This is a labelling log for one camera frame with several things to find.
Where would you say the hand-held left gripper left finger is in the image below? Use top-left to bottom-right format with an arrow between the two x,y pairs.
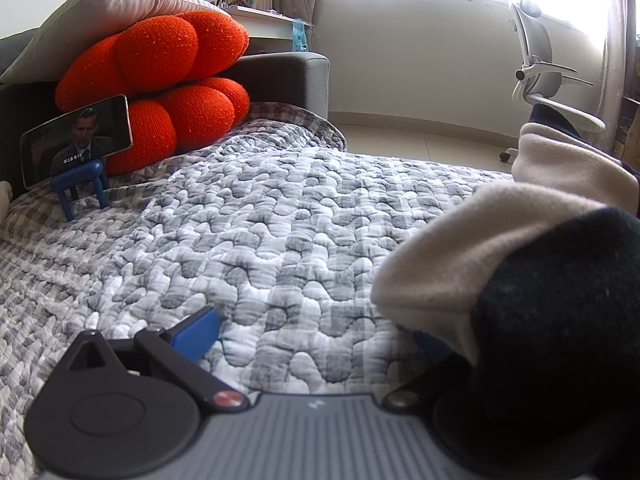
59,306 -> 250,414

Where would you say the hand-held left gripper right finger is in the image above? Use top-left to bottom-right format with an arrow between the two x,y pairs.
381,332 -> 455,412

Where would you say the beige and black raglan shirt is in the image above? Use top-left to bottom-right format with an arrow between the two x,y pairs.
371,104 -> 640,480

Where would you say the grey checked quilt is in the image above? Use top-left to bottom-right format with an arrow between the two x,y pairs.
0,102 -> 521,467

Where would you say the blue phone stand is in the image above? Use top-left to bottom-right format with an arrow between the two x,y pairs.
50,156 -> 110,222

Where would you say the smartphone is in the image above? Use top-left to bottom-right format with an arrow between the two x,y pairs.
20,94 -> 134,191

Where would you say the grey sofa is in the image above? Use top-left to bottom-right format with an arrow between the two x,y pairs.
0,27 -> 331,201

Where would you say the orange knitted flower cushion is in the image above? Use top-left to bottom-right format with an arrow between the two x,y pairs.
55,10 -> 251,177

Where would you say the white office chair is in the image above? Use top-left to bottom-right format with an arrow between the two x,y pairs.
499,0 -> 609,163

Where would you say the wooden shelf unit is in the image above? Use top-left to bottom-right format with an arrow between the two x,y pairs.
619,35 -> 640,162

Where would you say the white desk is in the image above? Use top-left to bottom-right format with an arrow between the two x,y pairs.
227,5 -> 316,56

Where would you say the white pillow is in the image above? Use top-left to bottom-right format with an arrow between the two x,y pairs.
0,0 -> 247,86

